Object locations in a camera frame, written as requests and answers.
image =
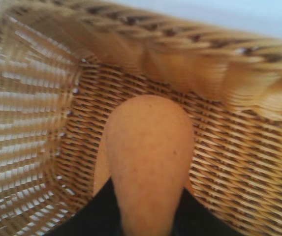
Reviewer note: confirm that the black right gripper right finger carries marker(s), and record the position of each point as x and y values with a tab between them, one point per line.
195	221

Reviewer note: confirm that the brown woven wicker basket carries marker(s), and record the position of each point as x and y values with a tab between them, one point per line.
241	147

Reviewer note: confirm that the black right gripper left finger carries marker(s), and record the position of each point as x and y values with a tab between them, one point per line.
94	216

